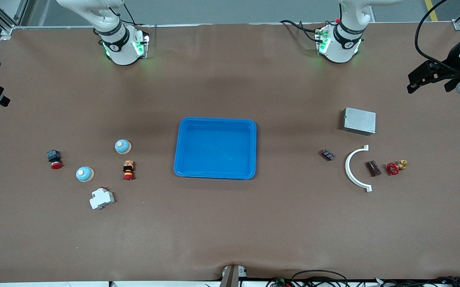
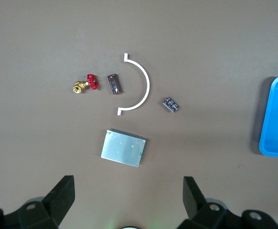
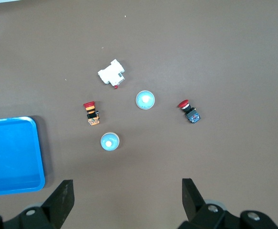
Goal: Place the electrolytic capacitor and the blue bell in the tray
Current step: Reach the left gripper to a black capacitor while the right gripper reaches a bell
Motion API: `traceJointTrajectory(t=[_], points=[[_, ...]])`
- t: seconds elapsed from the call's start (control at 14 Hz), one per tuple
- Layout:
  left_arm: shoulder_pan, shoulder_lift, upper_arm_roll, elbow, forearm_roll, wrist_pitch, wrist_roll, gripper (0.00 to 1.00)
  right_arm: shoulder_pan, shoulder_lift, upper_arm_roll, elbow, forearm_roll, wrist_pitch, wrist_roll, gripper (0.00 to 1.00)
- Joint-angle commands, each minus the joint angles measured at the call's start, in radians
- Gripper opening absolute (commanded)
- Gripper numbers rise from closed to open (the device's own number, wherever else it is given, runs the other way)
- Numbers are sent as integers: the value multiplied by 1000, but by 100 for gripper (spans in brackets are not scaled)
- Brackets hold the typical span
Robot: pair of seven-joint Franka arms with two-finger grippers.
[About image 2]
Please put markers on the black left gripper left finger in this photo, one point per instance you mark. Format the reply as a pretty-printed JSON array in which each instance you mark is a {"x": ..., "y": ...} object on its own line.
[{"x": 57, "y": 202}]

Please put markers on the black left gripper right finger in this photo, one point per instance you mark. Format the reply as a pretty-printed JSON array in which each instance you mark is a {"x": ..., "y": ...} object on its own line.
[{"x": 196, "y": 205}]

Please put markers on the small black printed capacitor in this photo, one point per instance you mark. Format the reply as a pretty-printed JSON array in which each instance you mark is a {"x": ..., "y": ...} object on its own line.
[{"x": 171, "y": 104}]

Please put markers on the dark brown electrolytic capacitor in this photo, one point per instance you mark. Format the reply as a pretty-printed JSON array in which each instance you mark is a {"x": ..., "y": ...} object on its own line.
[{"x": 115, "y": 84}]

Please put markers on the silver metal module box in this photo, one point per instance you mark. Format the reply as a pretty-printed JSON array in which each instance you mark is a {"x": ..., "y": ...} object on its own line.
[{"x": 123, "y": 149}]

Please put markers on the brass valve red handwheel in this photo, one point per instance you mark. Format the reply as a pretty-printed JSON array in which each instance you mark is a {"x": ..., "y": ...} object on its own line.
[{"x": 81, "y": 86}]

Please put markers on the white semicircular plastic bracket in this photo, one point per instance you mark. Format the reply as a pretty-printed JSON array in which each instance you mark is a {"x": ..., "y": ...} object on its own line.
[{"x": 148, "y": 83}]

